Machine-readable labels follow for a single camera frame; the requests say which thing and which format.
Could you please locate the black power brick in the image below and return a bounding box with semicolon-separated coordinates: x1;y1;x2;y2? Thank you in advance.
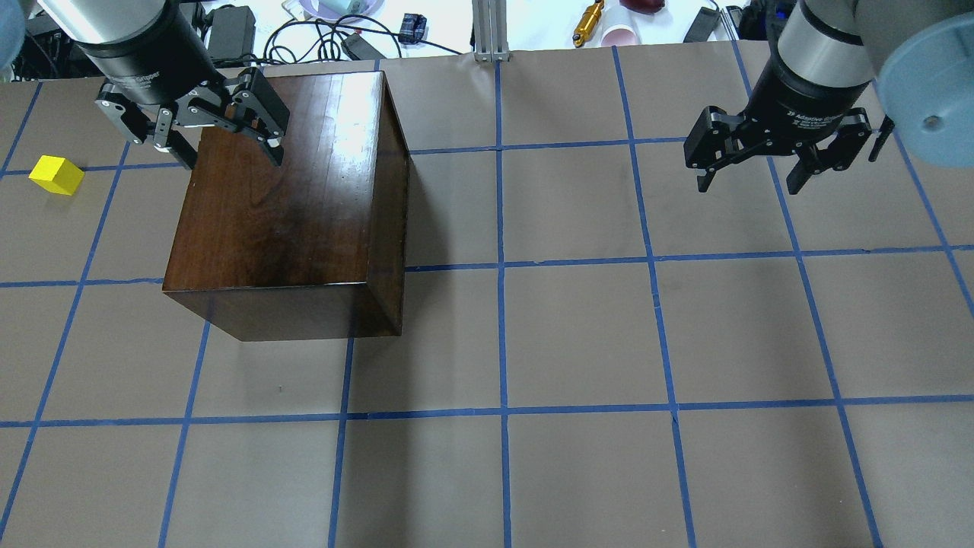
684;7;721;43

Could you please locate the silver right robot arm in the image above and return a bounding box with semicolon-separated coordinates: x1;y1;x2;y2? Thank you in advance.
684;1;973;195

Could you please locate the black cable bundle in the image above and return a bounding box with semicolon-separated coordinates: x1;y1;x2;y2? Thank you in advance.
263;15;463;65

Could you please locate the yellow cube block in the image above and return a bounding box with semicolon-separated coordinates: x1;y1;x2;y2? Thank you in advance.
28;154;84;196

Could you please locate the black power adapter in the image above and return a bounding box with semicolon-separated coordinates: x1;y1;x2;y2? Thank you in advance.
205;5;256;62

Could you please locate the red brown fruit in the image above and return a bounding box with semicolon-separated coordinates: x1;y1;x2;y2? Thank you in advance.
619;0;667;15

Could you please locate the dark wooden drawer cabinet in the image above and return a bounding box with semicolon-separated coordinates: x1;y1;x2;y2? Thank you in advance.
161;72;412;341

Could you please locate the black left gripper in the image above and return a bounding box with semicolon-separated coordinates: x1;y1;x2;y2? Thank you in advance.
75;8;290;170

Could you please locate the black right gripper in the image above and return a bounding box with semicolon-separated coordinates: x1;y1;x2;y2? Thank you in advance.
684;53;872;196

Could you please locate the small blue black device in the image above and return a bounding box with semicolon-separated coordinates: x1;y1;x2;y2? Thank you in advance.
397;13;428;46

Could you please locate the gold metal cylinder tool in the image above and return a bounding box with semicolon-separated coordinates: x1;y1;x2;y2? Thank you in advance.
571;0;605;48

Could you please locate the lavender plate with item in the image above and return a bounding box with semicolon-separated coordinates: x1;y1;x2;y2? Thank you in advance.
299;0;385;21

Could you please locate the aluminium frame post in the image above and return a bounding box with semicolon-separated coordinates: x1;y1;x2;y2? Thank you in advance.
472;0;509;63

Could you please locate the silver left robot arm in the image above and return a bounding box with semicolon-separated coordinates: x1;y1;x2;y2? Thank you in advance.
40;1;290;170

